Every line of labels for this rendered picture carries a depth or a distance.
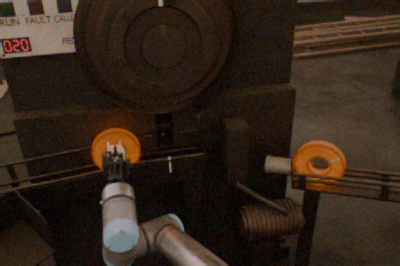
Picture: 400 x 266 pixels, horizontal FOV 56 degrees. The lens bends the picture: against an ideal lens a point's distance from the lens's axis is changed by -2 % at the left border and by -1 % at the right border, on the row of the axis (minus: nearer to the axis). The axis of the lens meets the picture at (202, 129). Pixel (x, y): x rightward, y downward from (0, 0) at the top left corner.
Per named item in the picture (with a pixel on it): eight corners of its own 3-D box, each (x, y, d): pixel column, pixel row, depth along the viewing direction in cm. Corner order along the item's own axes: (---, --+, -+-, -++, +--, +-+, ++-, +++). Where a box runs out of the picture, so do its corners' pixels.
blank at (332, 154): (311, 186, 129) (309, 192, 127) (287, 150, 127) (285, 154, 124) (354, 172, 121) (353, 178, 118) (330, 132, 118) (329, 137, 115)
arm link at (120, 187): (137, 210, 109) (103, 215, 108) (135, 196, 113) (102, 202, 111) (133, 191, 103) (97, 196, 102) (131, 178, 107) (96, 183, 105)
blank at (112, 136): (86, 134, 122) (85, 139, 119) (132, 122, 124) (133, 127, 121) (100, 173, 130) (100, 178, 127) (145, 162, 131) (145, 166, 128)
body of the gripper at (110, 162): (126, 146, 114) (129, 178, 106) (129, 165, 120) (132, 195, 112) (100, 150, 113) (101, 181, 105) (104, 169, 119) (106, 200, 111)
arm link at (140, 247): (145, 262, 113) (149, 240, 105) (108, 278, 108) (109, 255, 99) (133, 236, 119) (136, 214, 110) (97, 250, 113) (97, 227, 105)
